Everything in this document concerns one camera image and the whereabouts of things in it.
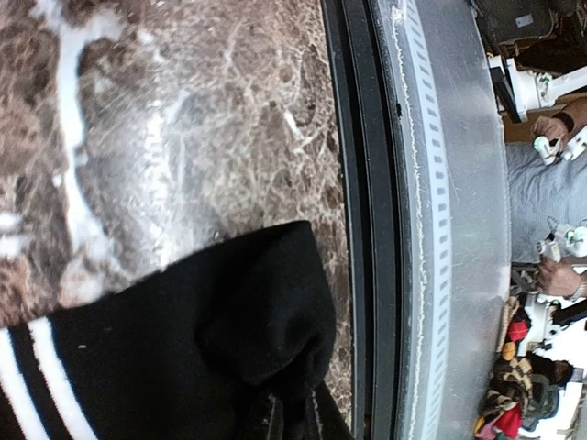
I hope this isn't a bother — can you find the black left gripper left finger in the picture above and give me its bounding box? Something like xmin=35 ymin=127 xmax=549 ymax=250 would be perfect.
xmin=265 ymin=395 xmax=316 ymax=440

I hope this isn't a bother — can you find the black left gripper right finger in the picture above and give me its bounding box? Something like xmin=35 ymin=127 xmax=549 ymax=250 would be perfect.
xmin=314 ymin=382 xmax=351 ymax=440

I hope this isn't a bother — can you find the black striped sock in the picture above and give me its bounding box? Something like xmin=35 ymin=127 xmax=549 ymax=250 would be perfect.
xmin=1 ymin=221 xmax=336 ymax=439

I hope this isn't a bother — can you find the pile of colourful socks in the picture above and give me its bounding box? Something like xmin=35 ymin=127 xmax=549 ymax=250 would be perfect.
xmin=473 ymin=296 xmax=574 ymax=439

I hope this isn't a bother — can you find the operator right hand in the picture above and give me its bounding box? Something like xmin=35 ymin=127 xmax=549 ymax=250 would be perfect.
xmin=536 ymin=257 xmax=581 ymax=297

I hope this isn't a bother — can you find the operator left hand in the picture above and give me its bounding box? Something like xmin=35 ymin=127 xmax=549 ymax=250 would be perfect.
xmin=532 ymin=112 xmax=574 ymax=149

